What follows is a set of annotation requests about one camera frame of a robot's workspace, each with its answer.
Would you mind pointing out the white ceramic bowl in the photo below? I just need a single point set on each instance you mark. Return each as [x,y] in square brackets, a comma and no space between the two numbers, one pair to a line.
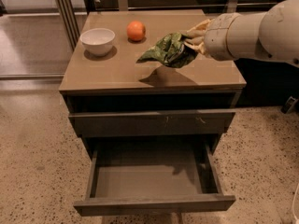
[98,41]

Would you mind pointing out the open middle drawer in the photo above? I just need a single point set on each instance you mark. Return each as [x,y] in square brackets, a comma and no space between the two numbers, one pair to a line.
[154,177]

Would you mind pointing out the orange fruit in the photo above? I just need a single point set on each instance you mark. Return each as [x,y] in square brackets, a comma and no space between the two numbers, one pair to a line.
[136,31]

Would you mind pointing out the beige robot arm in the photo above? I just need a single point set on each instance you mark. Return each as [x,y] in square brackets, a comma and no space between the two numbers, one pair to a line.
[271,36]

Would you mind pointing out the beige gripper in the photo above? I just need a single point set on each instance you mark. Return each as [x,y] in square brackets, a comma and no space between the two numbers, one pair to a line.
[219,36]

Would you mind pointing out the small black device on floor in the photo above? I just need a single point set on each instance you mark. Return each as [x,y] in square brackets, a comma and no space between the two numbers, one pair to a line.
[289,105]

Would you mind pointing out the closed top drawer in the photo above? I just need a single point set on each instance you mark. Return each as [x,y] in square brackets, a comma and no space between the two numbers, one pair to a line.
[171,122]

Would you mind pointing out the green jalapeno chip bag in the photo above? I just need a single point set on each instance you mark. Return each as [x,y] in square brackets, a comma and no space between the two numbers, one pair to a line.
[170,51]

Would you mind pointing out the grey drawer cabinet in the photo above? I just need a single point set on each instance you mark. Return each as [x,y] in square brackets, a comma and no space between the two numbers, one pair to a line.
[118,83]

